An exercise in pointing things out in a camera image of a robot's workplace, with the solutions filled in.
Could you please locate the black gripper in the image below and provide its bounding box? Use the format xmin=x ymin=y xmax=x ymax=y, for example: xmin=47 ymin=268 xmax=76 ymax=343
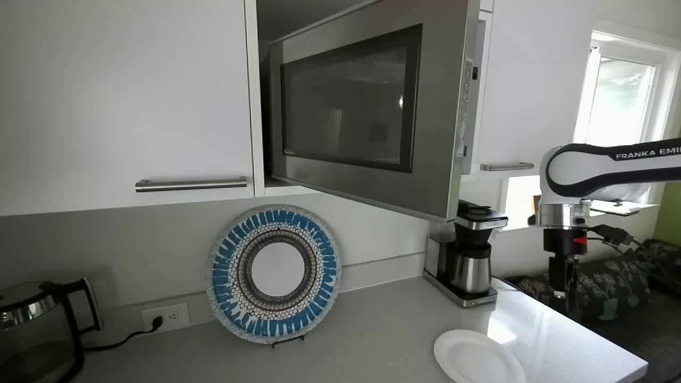
xmin=540 ymin=204 xmax=588 ymax=307

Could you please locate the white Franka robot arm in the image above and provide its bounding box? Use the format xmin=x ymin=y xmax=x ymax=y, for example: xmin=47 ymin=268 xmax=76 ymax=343
xmin=537 ymin=138 xmax=681 ymax=310

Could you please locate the stainless steel microwave oven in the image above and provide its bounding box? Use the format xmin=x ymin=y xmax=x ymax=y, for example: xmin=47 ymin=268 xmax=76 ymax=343
xmin=269 ymin=0 xmax=479 ymax=222

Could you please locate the dark floral sofa cushion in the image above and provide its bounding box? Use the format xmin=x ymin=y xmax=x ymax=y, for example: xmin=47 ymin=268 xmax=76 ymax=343
xmin=514 ymin=239 xmax=681 ymax=325

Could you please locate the black steel coffee maker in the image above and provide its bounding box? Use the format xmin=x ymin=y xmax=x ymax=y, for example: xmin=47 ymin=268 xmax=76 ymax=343
xmin=423 ymin=200 xmax=509 ymax=309

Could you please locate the white round plate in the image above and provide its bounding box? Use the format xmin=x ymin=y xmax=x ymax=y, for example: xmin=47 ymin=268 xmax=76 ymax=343
xmin=434 ymin=329 xmax=527 ymax=383

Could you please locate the blue patterned decorative plate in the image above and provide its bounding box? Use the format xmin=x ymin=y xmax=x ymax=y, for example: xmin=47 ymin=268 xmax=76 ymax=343
xmin=206 ymin=204 xmax=343 ymax=345

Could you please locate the white upper cabinet left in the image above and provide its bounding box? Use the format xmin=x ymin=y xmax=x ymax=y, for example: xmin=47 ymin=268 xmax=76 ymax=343
xmin=0 ymin=0 xmax=255 ymax=216

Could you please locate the bright window with frame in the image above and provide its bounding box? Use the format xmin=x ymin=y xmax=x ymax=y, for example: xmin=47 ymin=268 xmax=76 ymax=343
xmin=503 ymin=30 xmax=678 ymax=230

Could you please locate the white wall power outlet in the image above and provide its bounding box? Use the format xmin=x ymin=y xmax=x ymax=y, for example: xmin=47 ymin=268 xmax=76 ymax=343
xmin=143 ymin=303 xmax=190 ymax=332

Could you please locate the black kettle power cord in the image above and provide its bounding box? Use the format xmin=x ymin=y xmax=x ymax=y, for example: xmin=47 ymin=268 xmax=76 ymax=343
xmin=82 ymin=314 xmax=166 ymax=356

